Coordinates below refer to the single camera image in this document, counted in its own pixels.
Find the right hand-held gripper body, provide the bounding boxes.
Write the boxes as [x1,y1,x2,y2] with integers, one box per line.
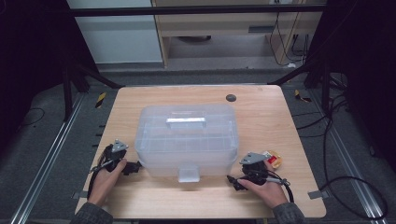
[238,151,276,188]

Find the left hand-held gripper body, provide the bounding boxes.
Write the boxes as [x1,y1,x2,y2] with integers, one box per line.
[99,138,130,174]

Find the clear plastic storage box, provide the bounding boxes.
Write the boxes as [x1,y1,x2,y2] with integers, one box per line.
[134,104,240,184]

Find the person's left hand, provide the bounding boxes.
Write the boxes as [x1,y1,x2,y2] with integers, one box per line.
[88,158,128,207]

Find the person's right hand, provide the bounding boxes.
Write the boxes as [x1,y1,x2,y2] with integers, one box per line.
[236,160,290,210]

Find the yellow black floor tape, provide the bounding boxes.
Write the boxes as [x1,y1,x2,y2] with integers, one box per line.
[293,89,313,104]
[94,91,107,109]

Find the grey tape piece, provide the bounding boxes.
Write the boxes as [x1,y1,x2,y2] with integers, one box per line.
[72,189,90,201]
[307,189,331,201]

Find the black metal stand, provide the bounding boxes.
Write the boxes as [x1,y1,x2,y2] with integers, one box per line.
[267,57,347,114]
[61,59,125,123]

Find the white cabinet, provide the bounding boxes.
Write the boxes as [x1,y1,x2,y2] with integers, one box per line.
[66,0,163,64]

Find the black curtain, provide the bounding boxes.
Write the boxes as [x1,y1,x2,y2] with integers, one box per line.
[306,0,396,174]
[0,0,99,153]

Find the light wooden desk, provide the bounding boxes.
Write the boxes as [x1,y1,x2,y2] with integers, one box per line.
[151,0,328,68]

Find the right hand-held gripper cable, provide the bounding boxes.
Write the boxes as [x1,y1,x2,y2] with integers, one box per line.
[265,169,295,203]

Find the silver floor rail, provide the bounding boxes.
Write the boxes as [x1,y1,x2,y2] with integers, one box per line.
[307,89,389,224]
[8,92,87,224]

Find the thin black floor cable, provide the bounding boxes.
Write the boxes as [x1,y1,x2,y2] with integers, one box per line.
[18,106,47,128]

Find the black floor cables bundle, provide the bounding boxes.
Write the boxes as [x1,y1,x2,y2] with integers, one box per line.
[291,91,354,188]

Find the black cables under desk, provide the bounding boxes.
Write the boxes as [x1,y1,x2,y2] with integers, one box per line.
[268,11,310,68]

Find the black looped floor cable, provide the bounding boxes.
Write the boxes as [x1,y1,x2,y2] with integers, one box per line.
[318,175,389,220]

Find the black horizontal frame bar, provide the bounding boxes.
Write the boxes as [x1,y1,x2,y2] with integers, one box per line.
[68,4,327,18]

